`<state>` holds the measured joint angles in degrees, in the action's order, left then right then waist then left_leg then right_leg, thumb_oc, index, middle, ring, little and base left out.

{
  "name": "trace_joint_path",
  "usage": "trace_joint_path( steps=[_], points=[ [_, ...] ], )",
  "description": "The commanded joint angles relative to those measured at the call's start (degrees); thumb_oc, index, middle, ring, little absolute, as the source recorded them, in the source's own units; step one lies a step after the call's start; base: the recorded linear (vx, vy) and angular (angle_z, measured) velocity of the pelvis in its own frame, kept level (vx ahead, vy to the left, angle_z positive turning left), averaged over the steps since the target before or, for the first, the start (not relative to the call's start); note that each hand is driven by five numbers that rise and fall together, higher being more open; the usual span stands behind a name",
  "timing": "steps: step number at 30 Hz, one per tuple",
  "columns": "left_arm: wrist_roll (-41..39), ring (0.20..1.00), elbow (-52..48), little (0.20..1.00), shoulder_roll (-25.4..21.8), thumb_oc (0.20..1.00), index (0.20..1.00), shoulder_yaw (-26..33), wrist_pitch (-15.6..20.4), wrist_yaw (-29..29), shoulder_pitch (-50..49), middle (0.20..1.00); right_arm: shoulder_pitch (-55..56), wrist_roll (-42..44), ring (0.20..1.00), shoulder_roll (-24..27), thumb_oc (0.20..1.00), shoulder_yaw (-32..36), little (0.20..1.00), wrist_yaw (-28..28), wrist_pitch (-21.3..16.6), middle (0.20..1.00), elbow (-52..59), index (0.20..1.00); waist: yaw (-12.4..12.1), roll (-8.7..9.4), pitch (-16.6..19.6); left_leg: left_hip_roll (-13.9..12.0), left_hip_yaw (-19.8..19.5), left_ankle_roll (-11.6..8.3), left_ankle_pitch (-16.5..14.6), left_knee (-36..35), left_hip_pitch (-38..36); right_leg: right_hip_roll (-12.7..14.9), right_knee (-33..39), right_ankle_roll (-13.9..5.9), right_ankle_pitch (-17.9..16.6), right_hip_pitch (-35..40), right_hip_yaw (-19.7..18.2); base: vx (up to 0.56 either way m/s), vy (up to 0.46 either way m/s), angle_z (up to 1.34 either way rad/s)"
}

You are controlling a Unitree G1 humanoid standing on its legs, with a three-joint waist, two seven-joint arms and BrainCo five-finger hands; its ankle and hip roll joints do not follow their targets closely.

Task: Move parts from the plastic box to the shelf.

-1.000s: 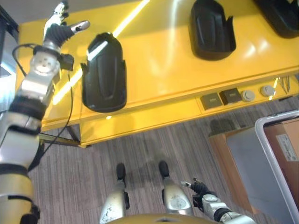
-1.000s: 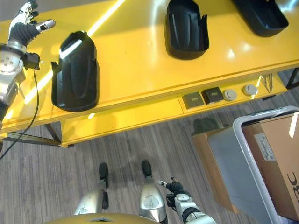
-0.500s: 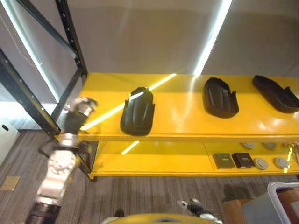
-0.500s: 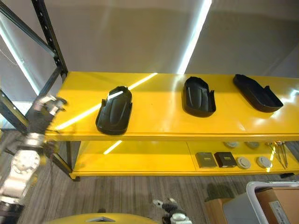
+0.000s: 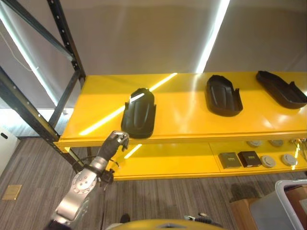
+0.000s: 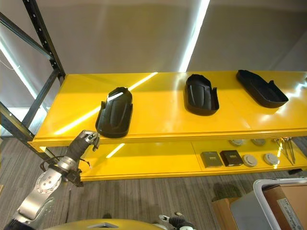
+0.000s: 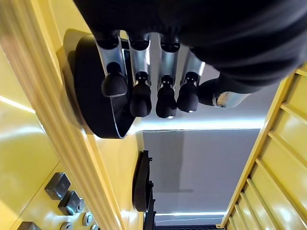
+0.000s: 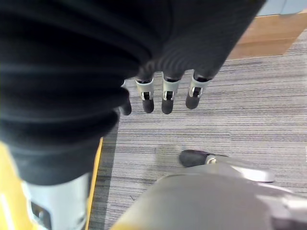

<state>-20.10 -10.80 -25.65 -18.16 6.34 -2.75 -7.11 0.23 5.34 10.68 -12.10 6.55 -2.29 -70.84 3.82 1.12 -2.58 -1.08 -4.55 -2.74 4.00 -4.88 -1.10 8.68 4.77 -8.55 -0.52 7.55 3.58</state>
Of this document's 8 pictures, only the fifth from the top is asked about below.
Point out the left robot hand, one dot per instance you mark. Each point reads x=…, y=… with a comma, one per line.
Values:
x=110, y=146

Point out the black sole-shaped part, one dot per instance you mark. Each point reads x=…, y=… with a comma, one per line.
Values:
x=280, y=89
x=223, y=97
x=139, y=117

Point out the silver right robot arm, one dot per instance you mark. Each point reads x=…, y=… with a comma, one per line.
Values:
x=204, y=217

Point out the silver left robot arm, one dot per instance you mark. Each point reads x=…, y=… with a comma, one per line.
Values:
x=81, y=184

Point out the yellow shelf board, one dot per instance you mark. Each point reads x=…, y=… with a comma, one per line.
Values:
x=187, y=119
x=172, y=163

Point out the grey square box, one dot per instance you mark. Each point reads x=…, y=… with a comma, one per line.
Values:
x=229, y=160

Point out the dark brown square box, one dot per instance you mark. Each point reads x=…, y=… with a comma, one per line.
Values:
x=249, y=158

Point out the translucent plastic box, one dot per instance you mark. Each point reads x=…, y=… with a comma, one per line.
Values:
x=271, y=210

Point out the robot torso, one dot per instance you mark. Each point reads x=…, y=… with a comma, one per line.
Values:
x=165, y=225

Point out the white cabinet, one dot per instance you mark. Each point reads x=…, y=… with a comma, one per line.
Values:
x=7, y=151

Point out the brass floor plate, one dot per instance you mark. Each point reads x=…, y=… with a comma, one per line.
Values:
x=12, y=192

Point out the round grey disc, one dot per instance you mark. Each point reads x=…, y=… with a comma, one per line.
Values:
x=289, y=159
x=254, y=143
x=276, y=142
x=268, y=161

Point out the brown wooden stand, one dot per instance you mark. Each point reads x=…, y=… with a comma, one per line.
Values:
x=242, y=213

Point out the black metal shelf frame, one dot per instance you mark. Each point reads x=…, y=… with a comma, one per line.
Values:
x=28, y=103

